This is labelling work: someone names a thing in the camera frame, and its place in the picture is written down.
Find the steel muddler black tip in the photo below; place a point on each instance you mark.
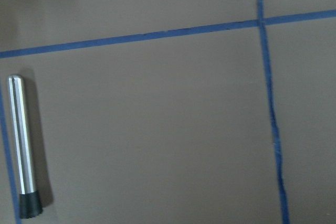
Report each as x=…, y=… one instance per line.
x=29, y=198

